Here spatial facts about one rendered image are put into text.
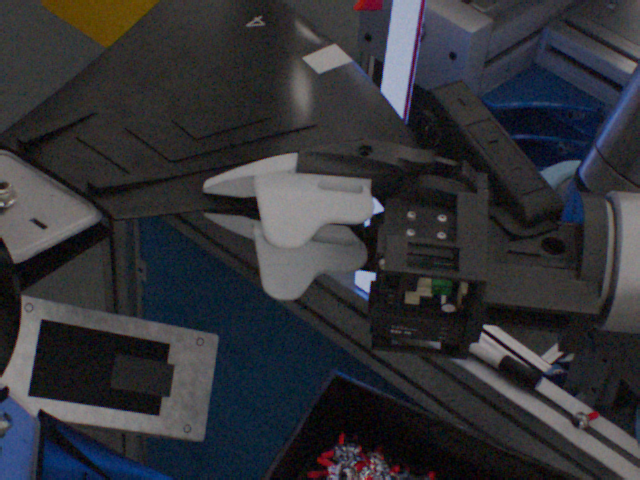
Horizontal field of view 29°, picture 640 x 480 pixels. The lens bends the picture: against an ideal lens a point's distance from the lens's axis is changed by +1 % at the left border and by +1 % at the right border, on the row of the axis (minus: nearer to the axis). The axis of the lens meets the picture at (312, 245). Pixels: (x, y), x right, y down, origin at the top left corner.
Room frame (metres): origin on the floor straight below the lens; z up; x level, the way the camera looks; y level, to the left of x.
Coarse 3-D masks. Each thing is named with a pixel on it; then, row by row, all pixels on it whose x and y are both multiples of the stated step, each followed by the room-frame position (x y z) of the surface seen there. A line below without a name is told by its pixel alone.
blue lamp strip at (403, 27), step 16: (400, 0) 0.74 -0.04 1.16; (416, 0) 0.73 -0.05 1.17; (400, 16) 0.74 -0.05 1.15; (416, 16) 0.73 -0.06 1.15; (400, 32) 0.74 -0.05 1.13; (400, 48) 0.74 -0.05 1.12; (400, 64) 0.74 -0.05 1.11; (384, 80) 0.74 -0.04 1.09; (400, 80) 0.74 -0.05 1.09; (400, 96) 0.73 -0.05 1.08; (400, 112) 0.73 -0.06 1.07; (368, 288) 0.74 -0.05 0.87
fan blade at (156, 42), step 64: (192, 0) 0.68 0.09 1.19; (256, 0) 0.69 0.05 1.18; (128, 64) 0.60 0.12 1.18; (192, 64) 0.61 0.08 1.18; (256, 64) 0.62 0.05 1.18; (64, 128) 0.53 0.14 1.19; (128, 128) 0.54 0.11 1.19; (192, 128) 0.54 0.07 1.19; (256, 128) 0.56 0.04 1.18; (320, 128) 0.58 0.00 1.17; (384, 128) 0.60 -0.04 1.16; (128, 192) 0.48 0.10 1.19; (192, 192) 0.49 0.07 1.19
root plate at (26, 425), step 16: (0, 384) 0.42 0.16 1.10; (16, 400) 0.42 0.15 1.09; (16, 416) 0.40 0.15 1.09; (32, 416) 0.41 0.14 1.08; (16, 432) 0.39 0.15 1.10; (32, 432) 0.40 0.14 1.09; (16, 448) 0.38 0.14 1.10; (32, 448) 0.39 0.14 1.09; (0, 464) 0.36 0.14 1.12; (16, 464) 0.37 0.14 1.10; (32, 464) 0.37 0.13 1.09
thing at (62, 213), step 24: (0, 168) 0.50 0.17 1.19; (24, 168) 0.50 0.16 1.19; (24, 192) 0.48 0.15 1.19; (48, 192) 0.48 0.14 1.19; (72, 192) 0.48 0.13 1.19; (0, 216) 0.45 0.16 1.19; (24, 216) 0.46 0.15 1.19; (48, 216) 0.46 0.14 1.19; (72, 216) 0.46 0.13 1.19; (96, 216) 0.46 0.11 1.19; (24, 240) 0.44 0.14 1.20; (48, 240) 0.44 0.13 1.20
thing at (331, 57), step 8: (328, 48) 0.66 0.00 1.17; (336, 48) 0.66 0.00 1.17; (312, 56) 0.65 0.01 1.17; (320, 56) 0.65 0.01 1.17; (328, 56) 0.65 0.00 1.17; (336, 56) 0.65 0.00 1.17; (344, 56) 0.66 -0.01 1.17; (312, 64) 0.64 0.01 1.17; (320, 64) 0.64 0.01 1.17; (328, 64) 0.64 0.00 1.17; (336, 64) 0.65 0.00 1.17
